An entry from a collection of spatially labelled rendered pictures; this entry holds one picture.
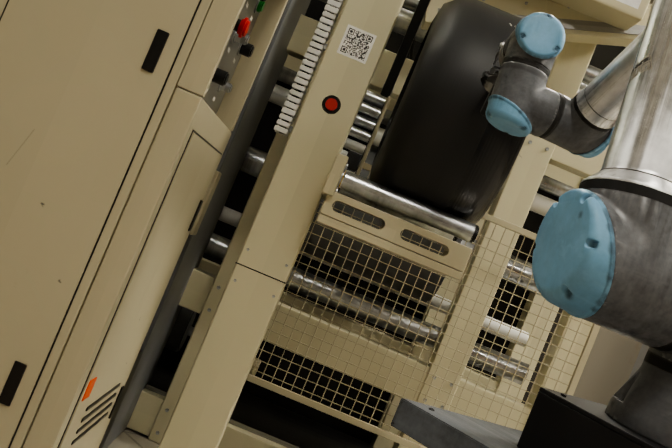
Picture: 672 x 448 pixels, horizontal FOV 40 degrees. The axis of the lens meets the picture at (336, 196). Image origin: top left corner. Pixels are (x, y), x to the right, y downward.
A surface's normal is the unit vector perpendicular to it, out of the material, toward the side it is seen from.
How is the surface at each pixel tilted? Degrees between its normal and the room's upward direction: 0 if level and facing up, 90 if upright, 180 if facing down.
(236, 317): 90
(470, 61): 74
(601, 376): 90
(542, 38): 79
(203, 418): 90
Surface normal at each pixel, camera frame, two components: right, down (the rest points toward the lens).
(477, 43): 0.19, -0.46
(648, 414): -0.55, -0.60
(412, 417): -0.69, -0.32
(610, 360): 0.62, 0.22
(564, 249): -0.92, -0.29
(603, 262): 0.14, 0.07
